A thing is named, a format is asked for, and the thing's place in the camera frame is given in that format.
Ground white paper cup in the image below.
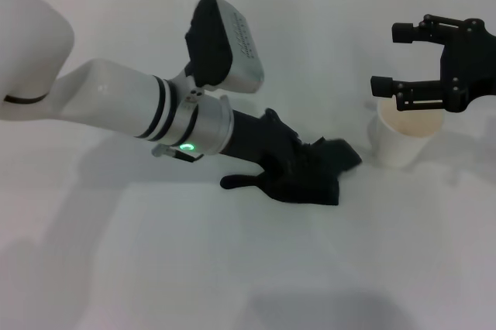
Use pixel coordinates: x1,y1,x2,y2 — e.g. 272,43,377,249
374,99,445,168

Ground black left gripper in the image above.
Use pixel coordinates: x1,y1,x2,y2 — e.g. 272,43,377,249
222,108,303,170

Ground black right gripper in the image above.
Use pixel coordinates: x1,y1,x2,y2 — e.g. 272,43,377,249
370,14,496,113

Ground thin left wrist cable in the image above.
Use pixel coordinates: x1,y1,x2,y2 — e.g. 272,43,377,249
170,150,205,163

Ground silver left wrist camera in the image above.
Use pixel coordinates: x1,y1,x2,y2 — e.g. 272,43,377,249
184,0,265,94

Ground dark blue rag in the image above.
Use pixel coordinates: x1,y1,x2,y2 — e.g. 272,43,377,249
219,136,363,207

